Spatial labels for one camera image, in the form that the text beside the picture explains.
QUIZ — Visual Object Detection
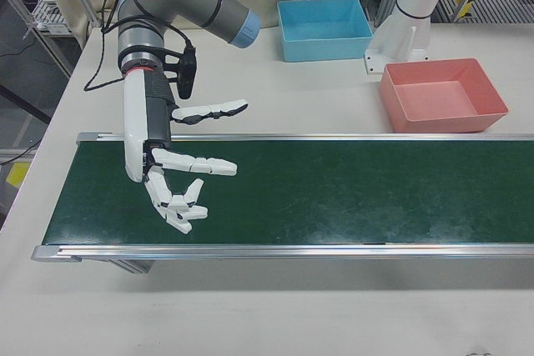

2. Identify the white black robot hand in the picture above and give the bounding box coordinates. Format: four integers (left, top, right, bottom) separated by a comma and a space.
123, 68, 250, 235

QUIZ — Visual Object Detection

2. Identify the light blue plastic box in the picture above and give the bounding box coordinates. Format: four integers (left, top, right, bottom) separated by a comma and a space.
276, 0, 375, 63

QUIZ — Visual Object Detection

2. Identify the pink plastic box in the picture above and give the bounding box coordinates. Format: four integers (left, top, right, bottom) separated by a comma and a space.
378, 58, 510, 134

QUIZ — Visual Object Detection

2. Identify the green conveyor belt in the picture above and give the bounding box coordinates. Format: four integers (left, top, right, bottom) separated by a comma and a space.
32, 130, 534, 276

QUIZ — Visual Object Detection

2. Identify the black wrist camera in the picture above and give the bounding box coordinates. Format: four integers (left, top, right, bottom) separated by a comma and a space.
164, 47, 197, 101

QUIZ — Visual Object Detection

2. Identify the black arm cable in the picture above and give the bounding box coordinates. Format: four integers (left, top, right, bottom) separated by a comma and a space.
83, 0, 197, 93

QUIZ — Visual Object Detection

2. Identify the grey metal shelving frame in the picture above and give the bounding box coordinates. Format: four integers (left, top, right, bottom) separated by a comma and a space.
0, 0, 91, 123

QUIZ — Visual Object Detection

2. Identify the white wire basket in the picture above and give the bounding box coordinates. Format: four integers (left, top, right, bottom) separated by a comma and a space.
31, 0, 68, 34

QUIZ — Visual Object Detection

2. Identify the white column pedestal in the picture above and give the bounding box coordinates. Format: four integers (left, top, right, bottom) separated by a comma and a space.
363, 0, 462, 76

